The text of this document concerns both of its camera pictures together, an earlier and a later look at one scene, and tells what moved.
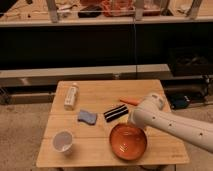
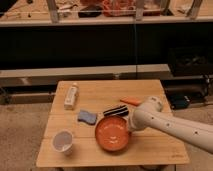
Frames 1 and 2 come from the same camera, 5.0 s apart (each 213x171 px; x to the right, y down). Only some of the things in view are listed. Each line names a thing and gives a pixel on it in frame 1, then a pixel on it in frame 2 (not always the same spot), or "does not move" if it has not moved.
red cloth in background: [111, 8] does not move
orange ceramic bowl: [128, 141] → [112, 133]
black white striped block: [116, 113] does not move
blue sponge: [85, 116] does not move
